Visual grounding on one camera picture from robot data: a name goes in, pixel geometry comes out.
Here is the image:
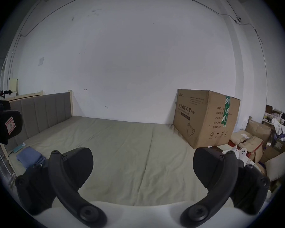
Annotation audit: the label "grey padded headboard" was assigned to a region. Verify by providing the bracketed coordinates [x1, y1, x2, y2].
[1, 92, 73, 146]

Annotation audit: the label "cluttered desk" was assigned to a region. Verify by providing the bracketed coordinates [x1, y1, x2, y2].
[262, 104, 285, 139]

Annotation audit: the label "blue folded garment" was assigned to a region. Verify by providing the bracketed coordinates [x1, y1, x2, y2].
[16, 146, 47, 169]

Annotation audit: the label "pile of flattened cardboard cartons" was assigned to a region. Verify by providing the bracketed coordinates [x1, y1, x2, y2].
[229, 117, 273, 164]

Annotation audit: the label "bed with beige sheet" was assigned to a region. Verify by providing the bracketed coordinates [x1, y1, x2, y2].
[0, 115, 235, 207]

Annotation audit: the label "white spare gripper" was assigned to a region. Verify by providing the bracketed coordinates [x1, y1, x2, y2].
[222, 145, 256, 168]

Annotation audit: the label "large brown cardboard carton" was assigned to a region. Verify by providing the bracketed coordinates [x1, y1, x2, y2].
[173, 89, 241, 149]

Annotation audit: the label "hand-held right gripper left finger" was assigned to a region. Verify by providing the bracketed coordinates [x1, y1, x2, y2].
[15, 147, 108, 228]

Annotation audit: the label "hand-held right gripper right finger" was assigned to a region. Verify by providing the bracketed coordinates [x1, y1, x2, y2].
[180, 147, 271, 228]

